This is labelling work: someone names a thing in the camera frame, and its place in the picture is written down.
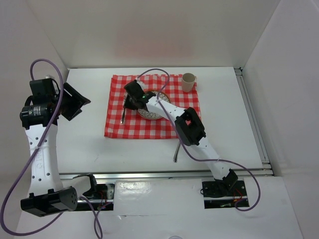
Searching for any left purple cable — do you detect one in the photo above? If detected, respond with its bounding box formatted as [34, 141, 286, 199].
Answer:
[0, 58, 113, 239]

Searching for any beige paper cup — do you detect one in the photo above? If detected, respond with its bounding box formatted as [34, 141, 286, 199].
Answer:
[181, 73, 196, 93]

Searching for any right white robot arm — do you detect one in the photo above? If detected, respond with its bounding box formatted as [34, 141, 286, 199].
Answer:
[124, 80, 238, 195]

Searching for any right side aluminium rail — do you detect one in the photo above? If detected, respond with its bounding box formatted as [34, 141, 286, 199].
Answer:
[234, 68, 274, 175]

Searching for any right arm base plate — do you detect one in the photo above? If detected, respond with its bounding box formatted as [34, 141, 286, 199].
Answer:
[200, 180, 250, 209]

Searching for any silver fork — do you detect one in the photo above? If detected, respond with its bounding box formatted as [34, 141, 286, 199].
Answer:
[120, 100, 126, 124]

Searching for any floral patterned plate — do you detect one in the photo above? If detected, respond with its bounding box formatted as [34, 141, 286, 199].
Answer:
[137, 93, 171, 120]

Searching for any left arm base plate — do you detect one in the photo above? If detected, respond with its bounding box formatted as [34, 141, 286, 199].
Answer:
[83, 183, 115, 211]

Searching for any front aluminium rail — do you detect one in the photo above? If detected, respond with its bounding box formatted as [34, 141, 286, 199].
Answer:
[60, 169, 274, 184]

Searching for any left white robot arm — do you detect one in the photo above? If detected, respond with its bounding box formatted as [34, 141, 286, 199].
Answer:
[20, 78, 98, 217]

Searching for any aluminium rail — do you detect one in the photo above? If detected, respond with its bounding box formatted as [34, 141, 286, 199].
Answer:
[234, 68, 274, 175]
[60, 169, 274, 184]

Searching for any red white checkered cloth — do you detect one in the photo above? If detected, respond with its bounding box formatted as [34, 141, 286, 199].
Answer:
[104, 74, 201, 139]

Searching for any silver knife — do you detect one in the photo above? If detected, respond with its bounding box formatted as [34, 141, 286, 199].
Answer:
[173, 142, 181, 163]

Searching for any purple cable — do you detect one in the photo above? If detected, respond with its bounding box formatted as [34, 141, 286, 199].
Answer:
[136, 68, 262, 212]
[0, 58, 113, 239]

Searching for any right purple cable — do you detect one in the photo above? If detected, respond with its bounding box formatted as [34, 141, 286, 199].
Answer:
[136, 68, 262, 212]

